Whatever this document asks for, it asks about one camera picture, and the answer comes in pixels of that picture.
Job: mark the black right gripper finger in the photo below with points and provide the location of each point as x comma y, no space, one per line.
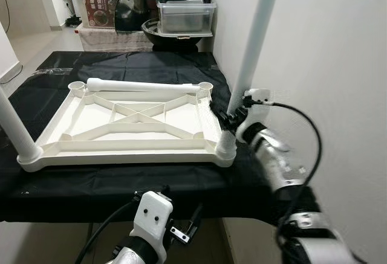
219,115

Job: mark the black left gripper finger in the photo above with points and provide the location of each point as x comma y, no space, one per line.
195,218
164,189

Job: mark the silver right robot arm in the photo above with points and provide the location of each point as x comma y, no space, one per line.
275,161

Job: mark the black tablecloth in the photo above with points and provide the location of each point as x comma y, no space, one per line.
109,185

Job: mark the white plastic table top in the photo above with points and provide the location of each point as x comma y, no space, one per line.
121,152

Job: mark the black round basin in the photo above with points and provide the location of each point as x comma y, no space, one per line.
175,41

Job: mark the clear plastic container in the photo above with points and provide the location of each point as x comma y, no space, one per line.
184,17

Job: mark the patterned bench cloth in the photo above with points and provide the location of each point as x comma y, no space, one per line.
109,39

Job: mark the orange lid storage box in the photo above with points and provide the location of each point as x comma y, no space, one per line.
100,10

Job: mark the floor mop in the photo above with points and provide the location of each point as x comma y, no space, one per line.
72,21

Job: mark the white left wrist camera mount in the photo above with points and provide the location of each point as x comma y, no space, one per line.
151,215

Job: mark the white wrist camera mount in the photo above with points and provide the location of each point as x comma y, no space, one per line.
151,215
259,95

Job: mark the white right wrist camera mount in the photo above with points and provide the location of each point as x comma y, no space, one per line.
259,95

